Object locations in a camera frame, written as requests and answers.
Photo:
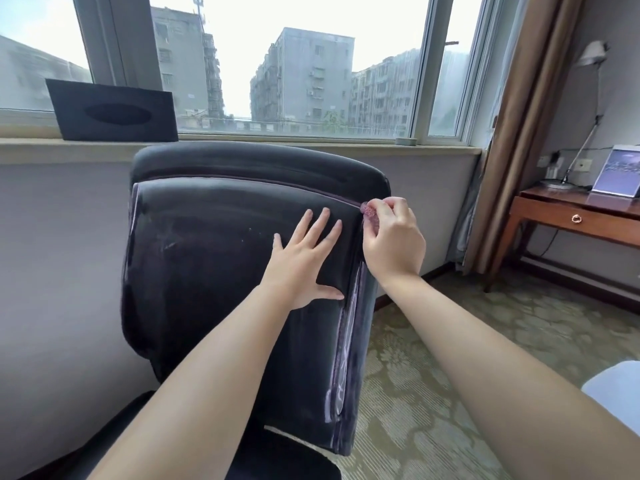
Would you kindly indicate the person's left hand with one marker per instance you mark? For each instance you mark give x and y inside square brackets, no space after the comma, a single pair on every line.
[300,274]

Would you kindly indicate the person's right hand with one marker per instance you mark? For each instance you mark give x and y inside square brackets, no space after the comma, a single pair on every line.
[397,244]

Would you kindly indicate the pink cleaning cloth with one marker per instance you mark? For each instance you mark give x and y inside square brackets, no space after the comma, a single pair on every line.
[369,213]

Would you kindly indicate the black leather chair backrest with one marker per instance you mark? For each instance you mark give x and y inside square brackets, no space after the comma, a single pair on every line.
[210,254]

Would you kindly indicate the person's left forearm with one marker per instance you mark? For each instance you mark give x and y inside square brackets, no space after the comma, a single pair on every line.
[200,394]

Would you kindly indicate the person's right forearm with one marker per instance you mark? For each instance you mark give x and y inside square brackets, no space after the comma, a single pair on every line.
[500,374]

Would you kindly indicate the dark wooden baseboard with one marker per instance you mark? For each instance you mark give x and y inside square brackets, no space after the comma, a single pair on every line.
[590,287]
[440,269]

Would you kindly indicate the grey curtain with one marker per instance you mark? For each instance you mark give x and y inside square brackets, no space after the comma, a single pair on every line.
[465,229]

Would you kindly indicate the wooden furniture leg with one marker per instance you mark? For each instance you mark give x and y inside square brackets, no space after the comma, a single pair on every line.
[500,244]

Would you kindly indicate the wide grey apartment building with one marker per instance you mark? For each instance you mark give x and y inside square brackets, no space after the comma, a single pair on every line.
[385,94]

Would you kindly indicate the brown curtain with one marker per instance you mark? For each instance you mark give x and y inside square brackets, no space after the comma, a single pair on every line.
[520,119]

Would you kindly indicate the tall grey apartment building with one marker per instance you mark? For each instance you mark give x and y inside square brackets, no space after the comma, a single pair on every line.
[310,74]

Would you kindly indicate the brown wooden desk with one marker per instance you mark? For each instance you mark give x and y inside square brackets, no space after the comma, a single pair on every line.
[600,224]

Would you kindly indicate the blue standing display card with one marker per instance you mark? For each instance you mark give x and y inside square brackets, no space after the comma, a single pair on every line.
[617,172]

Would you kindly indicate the grey building with antenna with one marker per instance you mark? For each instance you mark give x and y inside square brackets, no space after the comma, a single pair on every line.
[180,59]

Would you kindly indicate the beige window sill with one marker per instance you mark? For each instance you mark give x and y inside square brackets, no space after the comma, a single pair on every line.
[60,150]

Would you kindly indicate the silver desk lamp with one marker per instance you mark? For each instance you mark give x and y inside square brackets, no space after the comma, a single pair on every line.
[592,52]

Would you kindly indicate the black tissue box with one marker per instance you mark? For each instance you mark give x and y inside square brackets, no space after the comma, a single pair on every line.
[65,119]

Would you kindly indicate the grey building roof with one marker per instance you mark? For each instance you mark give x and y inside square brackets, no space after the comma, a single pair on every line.
[35,74]

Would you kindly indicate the white wall socket with plug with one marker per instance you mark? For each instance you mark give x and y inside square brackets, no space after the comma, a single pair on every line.
[548,162]

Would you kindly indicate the grey window frame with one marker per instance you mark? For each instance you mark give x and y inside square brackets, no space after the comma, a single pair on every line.
[120,39]

